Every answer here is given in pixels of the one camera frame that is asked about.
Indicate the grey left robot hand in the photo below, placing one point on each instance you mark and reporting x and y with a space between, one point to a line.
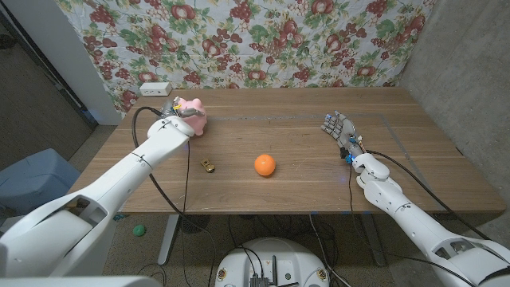
173 109

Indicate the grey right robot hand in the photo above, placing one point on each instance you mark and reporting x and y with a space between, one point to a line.
344 131

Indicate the pink plastic piggy bank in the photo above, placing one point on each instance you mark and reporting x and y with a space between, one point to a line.
197 123

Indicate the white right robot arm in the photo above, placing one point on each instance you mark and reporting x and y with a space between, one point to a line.
398 203

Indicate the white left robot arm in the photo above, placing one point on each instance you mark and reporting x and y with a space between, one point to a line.
119 179

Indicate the gold toy car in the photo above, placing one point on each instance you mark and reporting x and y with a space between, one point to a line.
207 165

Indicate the white power strip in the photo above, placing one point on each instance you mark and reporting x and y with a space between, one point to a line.
154 89

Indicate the orange fruit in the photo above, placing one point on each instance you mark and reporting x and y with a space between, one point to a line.
265 165

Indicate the floral fruit print backdrop cloth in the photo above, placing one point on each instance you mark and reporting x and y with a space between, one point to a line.
259 40

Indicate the metal table leg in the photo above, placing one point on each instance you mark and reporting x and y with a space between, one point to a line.
374 243
167 243

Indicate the black round fan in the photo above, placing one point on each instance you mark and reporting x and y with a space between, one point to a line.
197 223

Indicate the green ball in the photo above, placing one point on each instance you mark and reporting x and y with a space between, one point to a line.
139 230

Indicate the white robot torso base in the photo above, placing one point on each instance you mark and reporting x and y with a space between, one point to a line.
275 259

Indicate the dark brown door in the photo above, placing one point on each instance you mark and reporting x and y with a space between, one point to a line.
28 87

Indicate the blue grey storage box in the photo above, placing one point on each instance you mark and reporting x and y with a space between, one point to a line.
36 179

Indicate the white robot torso panel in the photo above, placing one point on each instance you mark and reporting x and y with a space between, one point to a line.
79 282

